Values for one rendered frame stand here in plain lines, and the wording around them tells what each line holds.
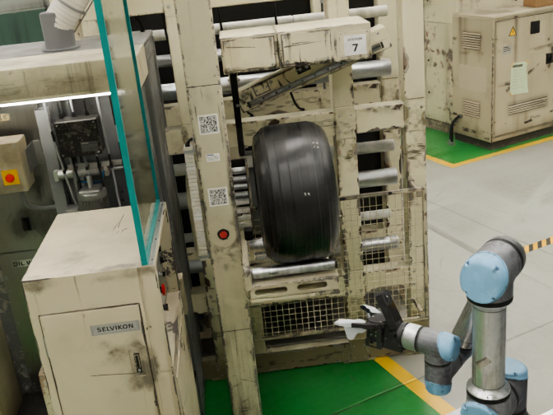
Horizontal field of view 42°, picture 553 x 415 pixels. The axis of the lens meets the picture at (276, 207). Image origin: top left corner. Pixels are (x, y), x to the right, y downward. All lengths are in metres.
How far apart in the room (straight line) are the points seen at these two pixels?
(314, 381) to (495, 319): 1.96
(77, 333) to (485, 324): 1.20
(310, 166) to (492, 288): 1.02
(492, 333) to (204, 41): 1.42
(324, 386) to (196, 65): 1.82
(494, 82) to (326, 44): 4.18
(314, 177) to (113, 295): 0.86
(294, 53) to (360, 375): 1.72
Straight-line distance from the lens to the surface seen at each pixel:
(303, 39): 2.91
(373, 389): 3.67
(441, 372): 2.09
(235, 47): 2.90
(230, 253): 2.86
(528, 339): 4.10
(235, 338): 3.05
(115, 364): 2.34
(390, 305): 2.11
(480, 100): 7.09
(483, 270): 1.83
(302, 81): 3.08
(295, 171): 2.61
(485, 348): 1.96
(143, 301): 2.23
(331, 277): 2.84
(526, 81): 7.24
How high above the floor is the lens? 2.16
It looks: 21 degrees down
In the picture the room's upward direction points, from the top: 6 degrees counter-clockwise
